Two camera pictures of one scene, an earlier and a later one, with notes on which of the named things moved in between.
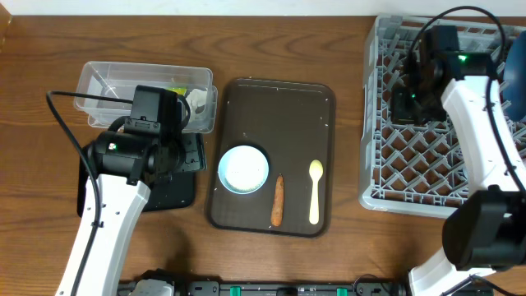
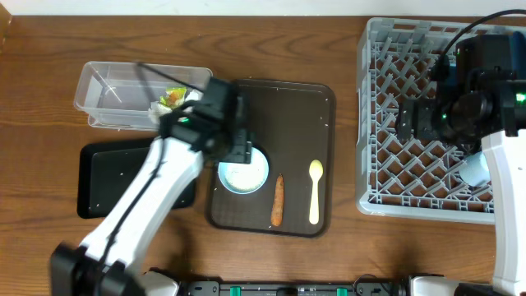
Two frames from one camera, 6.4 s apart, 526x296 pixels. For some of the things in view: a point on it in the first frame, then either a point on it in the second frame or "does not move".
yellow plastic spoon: x=316 y=169 does not move
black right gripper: x=399 y=113 → x=422 y=129
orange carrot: x=278 y=202 does not move
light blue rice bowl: x=243 y=169 does not move
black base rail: x=280 y=289 does not move
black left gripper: x=197 y=159 → x=243 y=150
